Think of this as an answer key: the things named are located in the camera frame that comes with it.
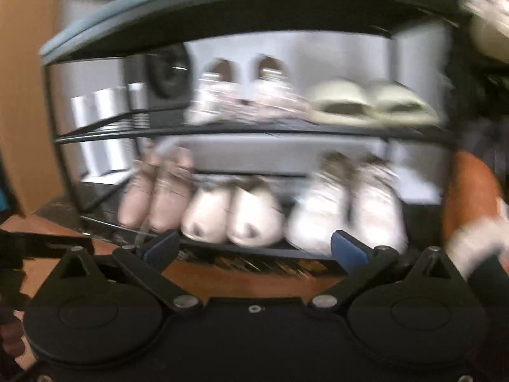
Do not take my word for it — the person left hand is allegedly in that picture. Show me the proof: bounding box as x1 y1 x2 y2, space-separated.
1 315 26 359

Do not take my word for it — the brown fur-lined slipper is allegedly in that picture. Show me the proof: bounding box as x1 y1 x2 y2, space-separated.
443 151 508 279

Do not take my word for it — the white slipper left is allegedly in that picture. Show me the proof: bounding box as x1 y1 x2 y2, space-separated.
181 184 233 244

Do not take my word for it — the cream slide sandal right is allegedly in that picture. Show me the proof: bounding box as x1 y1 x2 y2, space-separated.
367 80 441 127

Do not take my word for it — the cream slide sandal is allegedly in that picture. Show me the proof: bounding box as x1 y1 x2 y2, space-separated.
367 80 441 127
306 79 380 128

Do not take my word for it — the black speaker box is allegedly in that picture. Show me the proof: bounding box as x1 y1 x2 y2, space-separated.
123 43 193 110

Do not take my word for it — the black metal shoe rack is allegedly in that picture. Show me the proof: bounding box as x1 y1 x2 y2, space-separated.
39 0 478 271

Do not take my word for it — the cream slide sandal left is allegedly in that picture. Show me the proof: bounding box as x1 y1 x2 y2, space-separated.
306 79 380 128

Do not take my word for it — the beige patterned sneaker left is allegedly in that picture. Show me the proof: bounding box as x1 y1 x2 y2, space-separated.
184 59 241 126

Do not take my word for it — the beige patterned sneaker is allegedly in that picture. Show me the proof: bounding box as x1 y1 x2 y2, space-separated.
184 59 241 126
240 55 309 123

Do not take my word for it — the beige patterned sneaker right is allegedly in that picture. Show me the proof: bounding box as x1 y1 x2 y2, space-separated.
240 55 309 123

